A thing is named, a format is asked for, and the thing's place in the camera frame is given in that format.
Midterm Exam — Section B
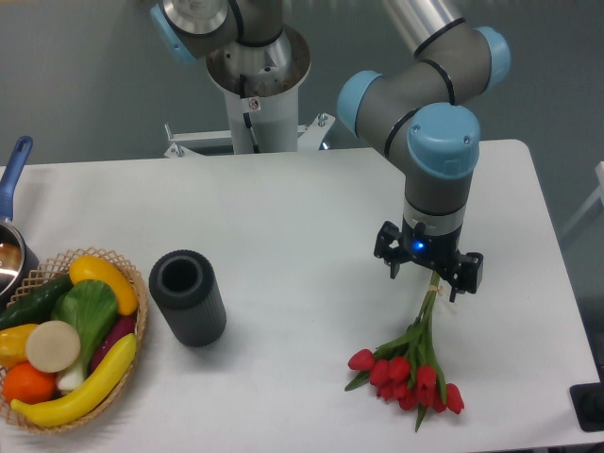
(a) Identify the blue handled saucepan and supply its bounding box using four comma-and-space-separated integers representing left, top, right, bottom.
1, 136, 39, 310

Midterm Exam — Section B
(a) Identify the yellow bell pepper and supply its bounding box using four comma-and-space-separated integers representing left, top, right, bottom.
0, 324, 38, 369

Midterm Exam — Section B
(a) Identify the yellow squash upper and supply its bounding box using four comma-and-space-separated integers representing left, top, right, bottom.
69, 255, 139, 315

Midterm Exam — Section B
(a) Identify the black device at edge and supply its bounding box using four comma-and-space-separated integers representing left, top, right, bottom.
569, 382, 603, 432

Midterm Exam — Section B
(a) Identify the dark grey ribbed vase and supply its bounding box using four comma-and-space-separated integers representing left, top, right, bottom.
148, 249, 227, 347

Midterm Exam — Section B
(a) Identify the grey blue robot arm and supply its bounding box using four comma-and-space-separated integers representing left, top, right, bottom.
151, 1, 511, 294

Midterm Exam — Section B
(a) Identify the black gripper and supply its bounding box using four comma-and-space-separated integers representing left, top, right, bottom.
374, 221, 484, 303

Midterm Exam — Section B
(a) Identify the white frame at right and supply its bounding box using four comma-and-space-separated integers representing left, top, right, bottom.
560, 161, 603, 246

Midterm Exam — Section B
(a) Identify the green cucumber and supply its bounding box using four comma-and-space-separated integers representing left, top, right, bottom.
1, 275, 73, 330

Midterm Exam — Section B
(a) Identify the red tulip bouquet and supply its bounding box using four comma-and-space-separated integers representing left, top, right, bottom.
344, 273, 465, 430

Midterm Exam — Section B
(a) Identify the long yellow squash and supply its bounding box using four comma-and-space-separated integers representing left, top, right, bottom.
10, 333, 137, 428

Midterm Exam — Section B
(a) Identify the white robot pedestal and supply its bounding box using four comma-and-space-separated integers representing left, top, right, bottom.
164, 25, 335, 158

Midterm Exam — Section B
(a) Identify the orange fruit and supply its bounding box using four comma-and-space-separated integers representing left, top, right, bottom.
2, 362, 56, 404

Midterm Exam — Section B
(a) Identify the woven wicker basket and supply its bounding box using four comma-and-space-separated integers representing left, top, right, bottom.
1, 247, 148, 433

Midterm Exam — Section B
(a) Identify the beige round slice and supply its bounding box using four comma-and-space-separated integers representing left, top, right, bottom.
25, 321, 81, 373

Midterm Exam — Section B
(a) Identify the purple eggplant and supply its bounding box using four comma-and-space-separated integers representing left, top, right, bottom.
89, 316, 136, 373

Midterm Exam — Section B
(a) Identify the green bok choy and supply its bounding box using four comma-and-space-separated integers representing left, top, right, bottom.
51, 279, 117, 394

